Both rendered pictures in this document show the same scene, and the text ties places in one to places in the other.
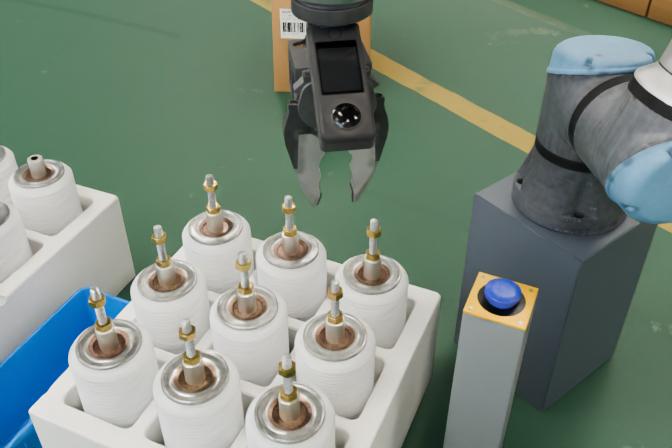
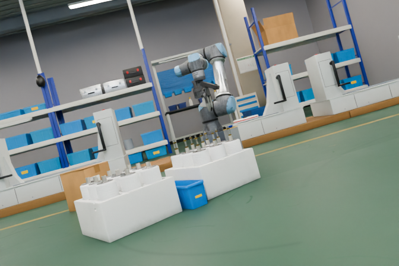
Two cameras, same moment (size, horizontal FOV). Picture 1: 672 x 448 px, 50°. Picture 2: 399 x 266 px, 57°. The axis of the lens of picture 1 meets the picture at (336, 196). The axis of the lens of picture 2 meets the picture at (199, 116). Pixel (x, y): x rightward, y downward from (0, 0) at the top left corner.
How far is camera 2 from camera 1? 2.11 m
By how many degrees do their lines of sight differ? 66
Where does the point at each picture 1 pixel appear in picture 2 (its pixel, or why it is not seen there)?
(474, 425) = not seen: hidden behind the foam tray
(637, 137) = (225, 99)
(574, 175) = (215, 121)
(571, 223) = (220, 129)
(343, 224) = not seen: hidden behind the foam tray
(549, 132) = (208, 116)
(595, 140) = (219, 105)
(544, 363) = not seen: hidden behind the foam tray
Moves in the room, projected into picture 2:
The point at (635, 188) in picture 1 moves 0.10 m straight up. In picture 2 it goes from (231, 103) to (227, 89)
